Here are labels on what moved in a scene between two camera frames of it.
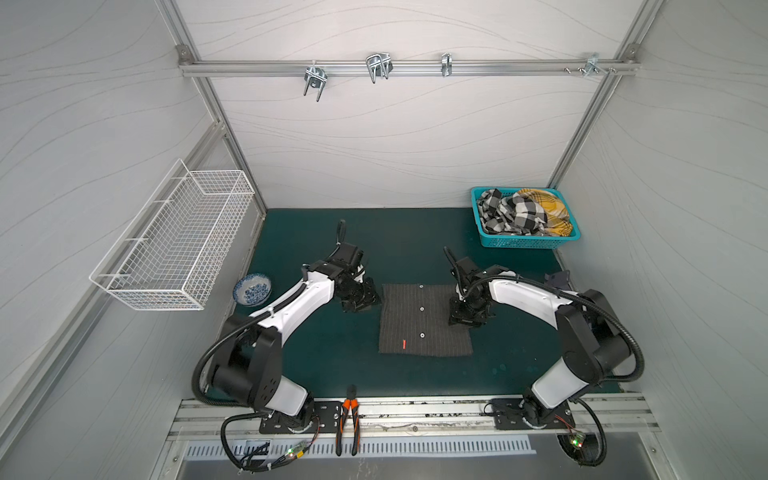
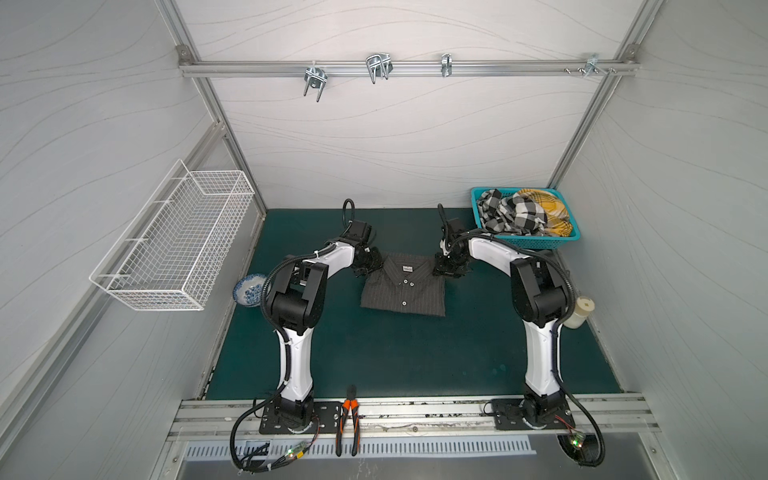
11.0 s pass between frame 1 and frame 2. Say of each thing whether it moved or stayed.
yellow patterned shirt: stayed
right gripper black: moved
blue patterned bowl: stayed
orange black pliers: stayed
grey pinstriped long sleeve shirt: moved
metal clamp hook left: stayed
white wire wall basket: stayed
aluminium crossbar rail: stayed
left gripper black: moved
